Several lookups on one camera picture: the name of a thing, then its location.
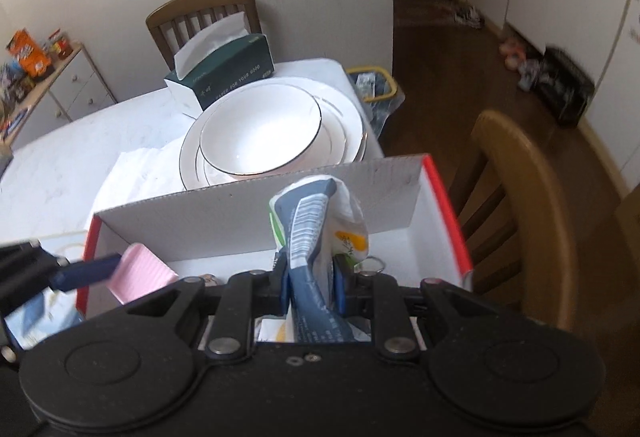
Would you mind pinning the red cardboard box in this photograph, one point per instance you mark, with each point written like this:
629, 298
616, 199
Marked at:
225, 222

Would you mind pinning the pink slipper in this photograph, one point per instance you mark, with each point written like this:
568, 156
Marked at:
512, 52

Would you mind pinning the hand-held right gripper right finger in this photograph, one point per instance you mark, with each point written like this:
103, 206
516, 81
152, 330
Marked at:
340, 287

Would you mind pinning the white sideboard cabinet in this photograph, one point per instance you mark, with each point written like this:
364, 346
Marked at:
75, 87

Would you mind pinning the yellow trash bin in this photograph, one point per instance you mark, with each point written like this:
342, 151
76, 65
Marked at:
390, 89

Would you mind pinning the slate blue printed plastic bag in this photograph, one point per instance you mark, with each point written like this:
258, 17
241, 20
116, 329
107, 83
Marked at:
305, 227

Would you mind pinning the black crate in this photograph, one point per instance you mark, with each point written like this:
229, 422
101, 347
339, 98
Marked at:
565, 87

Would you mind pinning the white paper napkin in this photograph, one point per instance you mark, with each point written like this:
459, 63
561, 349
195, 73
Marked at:
135, 177

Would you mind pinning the pair of sneakers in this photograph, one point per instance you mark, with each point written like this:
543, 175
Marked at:
467, 14

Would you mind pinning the white sticker-covered cabinet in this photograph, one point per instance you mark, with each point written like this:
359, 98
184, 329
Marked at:
620, 117

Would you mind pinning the red lidded jar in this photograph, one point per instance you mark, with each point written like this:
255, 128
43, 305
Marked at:
61, 46

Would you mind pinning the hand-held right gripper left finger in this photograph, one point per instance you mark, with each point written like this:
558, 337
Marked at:
284, 287

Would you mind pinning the green white tissue box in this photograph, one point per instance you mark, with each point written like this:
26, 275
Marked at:
225, 77

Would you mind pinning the white bowl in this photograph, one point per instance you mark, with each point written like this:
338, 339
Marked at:
255, 137

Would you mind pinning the white lower cabinet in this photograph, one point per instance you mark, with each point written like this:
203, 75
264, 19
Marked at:
560, 7

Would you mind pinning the orange snack bag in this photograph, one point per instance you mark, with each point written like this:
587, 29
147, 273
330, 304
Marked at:
30, 52

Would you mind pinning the pink ribbed pad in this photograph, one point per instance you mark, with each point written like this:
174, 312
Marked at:
142, 272

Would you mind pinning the round-back wooden chair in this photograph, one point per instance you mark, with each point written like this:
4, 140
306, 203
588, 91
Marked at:
525, 177

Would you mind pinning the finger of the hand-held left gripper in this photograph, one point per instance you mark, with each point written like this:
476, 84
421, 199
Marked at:
85, 272

